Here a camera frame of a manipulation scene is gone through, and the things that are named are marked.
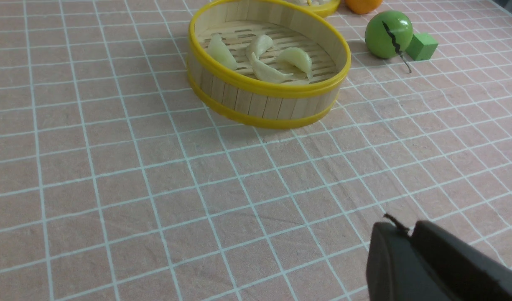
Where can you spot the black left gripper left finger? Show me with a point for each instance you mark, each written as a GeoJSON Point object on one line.
{"type": "Point", "coordinates": [397, 271]}

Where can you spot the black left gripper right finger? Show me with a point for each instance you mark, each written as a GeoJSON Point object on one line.
{"type": "Point", "coordinates": [466, 272]}

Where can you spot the greenish dumpling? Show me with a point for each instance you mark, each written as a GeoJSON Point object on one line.
{"type": "Point", "coordinates": [297, 57]}

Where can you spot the pale dumpling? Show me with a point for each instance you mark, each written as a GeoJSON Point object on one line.
{"type": "Point", "coordinates": [258, 46]}
{"type": "Point", "coordinates": [220, 52]}
{"type": "Point", "coordinates": [266, 73]}

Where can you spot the bamboo steamer tray yellow rims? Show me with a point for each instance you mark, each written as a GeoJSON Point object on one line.
{"type": "Point", "coordinates": [239, 95]}

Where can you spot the woven steamer lid yellow rim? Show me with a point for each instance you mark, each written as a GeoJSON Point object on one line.
{"type": "Point", "coordinates": [322, 8]}

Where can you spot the green cube block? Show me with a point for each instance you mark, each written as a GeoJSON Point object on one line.
{"type": "Point", "coordinates": [422, 47]}

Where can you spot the green toy watermelon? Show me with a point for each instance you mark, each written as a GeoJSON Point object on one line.
{"type": "Point", "coordinates": [388, 34]}

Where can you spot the orange yellow toy pear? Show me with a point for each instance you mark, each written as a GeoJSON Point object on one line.
{"type": "Point", "coordinates": [362, 7]}

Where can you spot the pink checkered tablecloth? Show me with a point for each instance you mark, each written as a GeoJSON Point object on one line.
{"type": "Point", "coordinates": [118, 184]}

